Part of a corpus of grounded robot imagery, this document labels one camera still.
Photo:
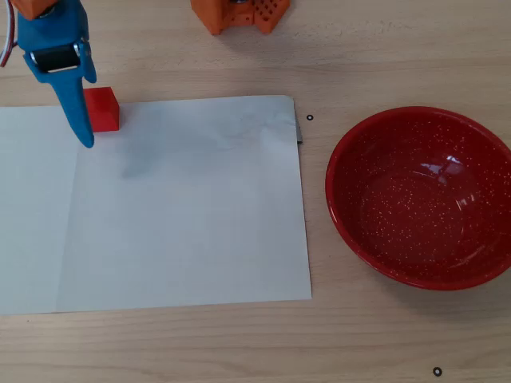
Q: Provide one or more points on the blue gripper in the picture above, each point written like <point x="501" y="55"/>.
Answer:
<point x="54" y="60"/>

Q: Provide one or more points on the red cube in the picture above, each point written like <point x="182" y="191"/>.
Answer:
<point x="104" y="111"/>

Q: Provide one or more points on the orange robot base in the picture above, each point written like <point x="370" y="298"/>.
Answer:
<point x="217" y="16"/>

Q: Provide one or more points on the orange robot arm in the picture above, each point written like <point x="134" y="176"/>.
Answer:
<point x="30" y="8"/>

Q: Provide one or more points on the red speckled bowl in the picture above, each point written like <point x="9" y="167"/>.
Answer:
<point x="419" y="199"/>

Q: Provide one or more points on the white paper sheet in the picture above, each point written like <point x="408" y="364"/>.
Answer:
<point x="179" y="207"/>

